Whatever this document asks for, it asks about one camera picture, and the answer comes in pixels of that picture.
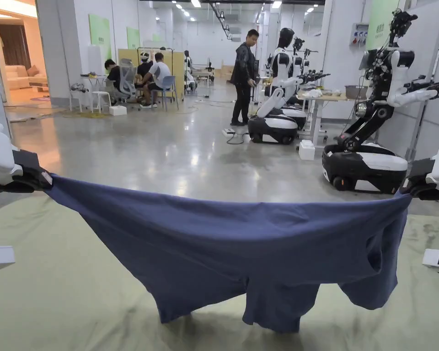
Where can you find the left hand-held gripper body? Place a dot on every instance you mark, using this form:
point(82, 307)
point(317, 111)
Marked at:
point(0, 161)

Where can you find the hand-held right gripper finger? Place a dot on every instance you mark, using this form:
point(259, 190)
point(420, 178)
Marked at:
point(431, 193)
point(413, 184)

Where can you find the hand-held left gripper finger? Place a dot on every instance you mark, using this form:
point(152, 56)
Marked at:
point(40, 179)
point(16, 187)

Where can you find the dark blue shirt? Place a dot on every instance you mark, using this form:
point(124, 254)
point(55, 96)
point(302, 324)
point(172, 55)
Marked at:
point(219, 241)

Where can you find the black and white wheeled robot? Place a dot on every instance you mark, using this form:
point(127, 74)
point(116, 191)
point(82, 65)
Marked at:
point(366, 161)

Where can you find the beige sofa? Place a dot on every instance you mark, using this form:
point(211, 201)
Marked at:
point(22, 75)

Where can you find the white foam box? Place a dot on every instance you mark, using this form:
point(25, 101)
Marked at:
point(306, 150)
point(117, 110)

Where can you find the white desk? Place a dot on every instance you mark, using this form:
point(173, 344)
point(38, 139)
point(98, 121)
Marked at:
point(91, 78)

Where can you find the bed with pale green sheet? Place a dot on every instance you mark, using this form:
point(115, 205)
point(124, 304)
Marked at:
point(58, 292)

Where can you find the white humanoid robot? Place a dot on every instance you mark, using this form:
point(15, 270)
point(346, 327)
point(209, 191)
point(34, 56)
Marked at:
point(276, 106)
point(297, 115)

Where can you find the group of people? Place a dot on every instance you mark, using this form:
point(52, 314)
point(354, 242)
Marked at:
point(150, 75)

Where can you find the white power strip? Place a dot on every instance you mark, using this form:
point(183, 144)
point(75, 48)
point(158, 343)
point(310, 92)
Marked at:
point(229, 131)

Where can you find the grey wall socket panel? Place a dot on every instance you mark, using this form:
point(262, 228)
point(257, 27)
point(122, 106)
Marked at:
point(358, 34)

